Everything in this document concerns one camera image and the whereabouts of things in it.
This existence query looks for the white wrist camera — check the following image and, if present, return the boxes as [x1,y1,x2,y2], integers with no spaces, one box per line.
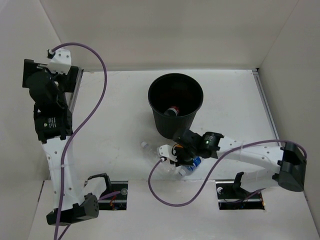
[46,48,72,75]
[157,144,177,162]

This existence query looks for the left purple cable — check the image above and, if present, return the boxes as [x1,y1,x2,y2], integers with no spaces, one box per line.
[48,42,121,240]

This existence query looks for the purple cable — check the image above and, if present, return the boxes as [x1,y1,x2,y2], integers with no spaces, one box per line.
[48,42,121,240]
[147,139,308,208]

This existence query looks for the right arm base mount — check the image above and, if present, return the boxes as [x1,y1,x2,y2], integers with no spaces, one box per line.
[215,180,265,210]

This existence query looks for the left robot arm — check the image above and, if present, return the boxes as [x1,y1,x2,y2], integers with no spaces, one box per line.
[22,59,112,226]

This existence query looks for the black plastic waste bin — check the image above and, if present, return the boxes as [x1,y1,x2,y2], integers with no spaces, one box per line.
[147,73,204,140]

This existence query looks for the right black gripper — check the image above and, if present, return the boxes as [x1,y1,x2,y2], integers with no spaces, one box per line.
[169,145,199,167]

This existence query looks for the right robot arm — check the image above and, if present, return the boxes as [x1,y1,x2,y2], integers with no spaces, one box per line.
[173,129,307,198]

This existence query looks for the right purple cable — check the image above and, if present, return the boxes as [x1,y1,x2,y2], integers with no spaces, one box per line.
[147,139,308,208]

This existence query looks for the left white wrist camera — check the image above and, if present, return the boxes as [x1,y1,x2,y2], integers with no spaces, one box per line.
[46,48,72,75]

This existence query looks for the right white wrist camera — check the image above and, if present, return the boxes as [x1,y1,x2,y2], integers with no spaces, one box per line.
[157,144,177,162]

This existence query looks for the blue label water bottle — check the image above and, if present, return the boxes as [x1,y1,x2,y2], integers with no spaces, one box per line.
[178,157,202,177]

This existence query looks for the clear unlabelled plastic bottle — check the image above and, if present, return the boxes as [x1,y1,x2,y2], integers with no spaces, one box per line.
[140,141,176,178]

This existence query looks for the red label clear bottle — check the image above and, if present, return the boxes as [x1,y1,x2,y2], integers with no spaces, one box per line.
[163,106,180,117]

